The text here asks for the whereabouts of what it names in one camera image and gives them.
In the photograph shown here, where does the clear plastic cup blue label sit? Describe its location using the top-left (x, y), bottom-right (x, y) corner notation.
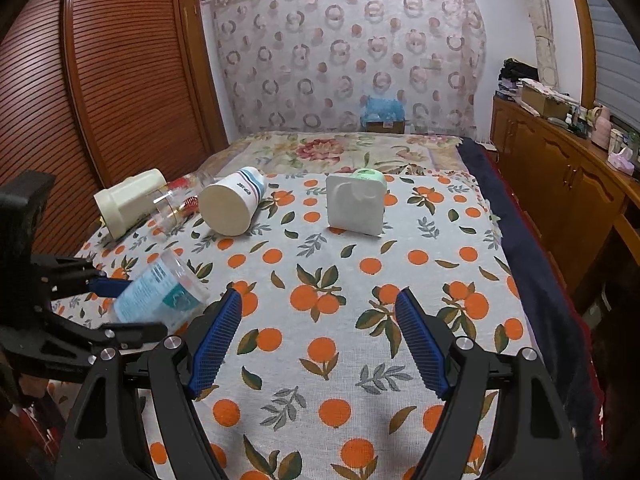
top-left (113, 250), bottom-right (209, 334)

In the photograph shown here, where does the clear glass floral cup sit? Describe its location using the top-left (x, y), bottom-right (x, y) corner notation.
top-left (150, 172), bottom-right (216, 234)

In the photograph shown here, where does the white paper cup striped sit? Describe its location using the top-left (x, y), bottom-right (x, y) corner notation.
top-left (198, 167), bottom-right (266, 237)

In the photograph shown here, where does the white square green cup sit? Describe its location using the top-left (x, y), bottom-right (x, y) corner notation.
top-left (326, 168), bottom-right (387, 236)

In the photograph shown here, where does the cream insulated tumbler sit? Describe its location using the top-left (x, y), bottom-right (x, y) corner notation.
top-left (93, 168), bottom-right (166, 240)

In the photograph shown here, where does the orange print tablecloth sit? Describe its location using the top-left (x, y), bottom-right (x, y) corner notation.
top-left (80, 171), bottom-right (530, 479)

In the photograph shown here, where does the dark blue blanket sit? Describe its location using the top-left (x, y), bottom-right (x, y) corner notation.
top-left (458, 138), bottom-right (603, 469)

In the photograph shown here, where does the floral bed sheet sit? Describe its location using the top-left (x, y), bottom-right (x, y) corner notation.
top-left (200, 131), bottom-right (466, 177)

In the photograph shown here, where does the brown louvered wardrobe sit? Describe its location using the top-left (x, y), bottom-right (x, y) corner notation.
top-left (1, 0), bottom-right (228, 255)

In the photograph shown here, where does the wooden sideboard cabinet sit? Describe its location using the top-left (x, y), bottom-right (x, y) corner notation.
top-left (490, 98), bottom-right (639, 311)

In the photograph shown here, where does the brown box under bag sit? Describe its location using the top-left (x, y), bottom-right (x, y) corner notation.
top-left (364, 120), bottom-right (406, 134)

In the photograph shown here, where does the blue plastic bag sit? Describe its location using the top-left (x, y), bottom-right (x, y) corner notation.
top-left (360, 96), bottom-right (406, 128)

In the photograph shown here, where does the cardboard box on cabinet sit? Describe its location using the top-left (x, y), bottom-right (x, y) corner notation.
top-left (521, 84), bottom-right (572, 120)

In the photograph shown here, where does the pink thermos bottle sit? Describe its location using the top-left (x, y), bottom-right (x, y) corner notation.
top-left (590, 106), bottom-right (612, 150)

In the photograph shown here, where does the circle pattern lace curtain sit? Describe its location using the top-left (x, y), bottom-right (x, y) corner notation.
top-left (208, 0), bottom-right (486, 136)

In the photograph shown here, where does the stack of folded clothes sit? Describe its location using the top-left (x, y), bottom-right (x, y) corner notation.
top-left (497, 58), bottom-right (539, 98)

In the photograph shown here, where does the grey window blind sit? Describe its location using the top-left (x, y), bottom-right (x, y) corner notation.
top-left (587, 0), bottom-right (640, 130)

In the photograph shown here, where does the tied beige window curtain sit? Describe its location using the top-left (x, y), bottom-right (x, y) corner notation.
top-left (525, 0), bottom-right (559, 89)

